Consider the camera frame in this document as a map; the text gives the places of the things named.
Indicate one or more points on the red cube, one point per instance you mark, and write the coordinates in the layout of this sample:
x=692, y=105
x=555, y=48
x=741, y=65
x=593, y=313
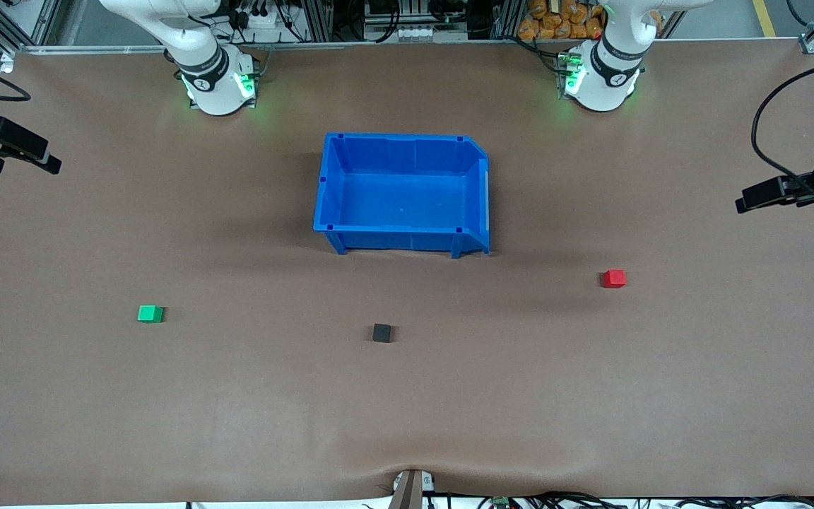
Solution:
x=614, y=278

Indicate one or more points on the green cube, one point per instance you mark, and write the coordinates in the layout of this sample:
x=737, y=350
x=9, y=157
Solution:
x=149, y=313

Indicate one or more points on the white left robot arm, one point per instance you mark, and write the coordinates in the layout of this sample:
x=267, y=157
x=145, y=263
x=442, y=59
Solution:
x=601, y=74

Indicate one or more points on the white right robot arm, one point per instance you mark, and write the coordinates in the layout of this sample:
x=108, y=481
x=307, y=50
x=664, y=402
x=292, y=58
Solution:
x=202, y=63

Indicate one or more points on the black cube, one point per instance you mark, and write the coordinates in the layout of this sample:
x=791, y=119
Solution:
x=381, y=333

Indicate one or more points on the orange packet pile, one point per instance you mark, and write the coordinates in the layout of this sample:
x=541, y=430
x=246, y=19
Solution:
x=562, y=18

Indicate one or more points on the white power strip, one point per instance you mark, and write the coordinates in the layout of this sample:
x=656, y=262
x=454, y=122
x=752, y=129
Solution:
x=266, y=20

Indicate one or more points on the blue plastic storage bin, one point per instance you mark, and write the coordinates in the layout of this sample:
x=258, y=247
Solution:
x=400, y=198

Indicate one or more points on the grey connector strip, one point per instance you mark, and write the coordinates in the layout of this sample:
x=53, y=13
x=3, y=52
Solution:
x=414, y=33

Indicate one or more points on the brown table mat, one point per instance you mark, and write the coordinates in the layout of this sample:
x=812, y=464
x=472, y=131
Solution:
x=407, y=396

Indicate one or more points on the metal table clamp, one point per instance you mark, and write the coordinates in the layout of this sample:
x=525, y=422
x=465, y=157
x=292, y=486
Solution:
x=407, y=495

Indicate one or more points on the aluminium table edge rail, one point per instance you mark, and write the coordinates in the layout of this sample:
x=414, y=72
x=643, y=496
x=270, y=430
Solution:
x=379, y=44

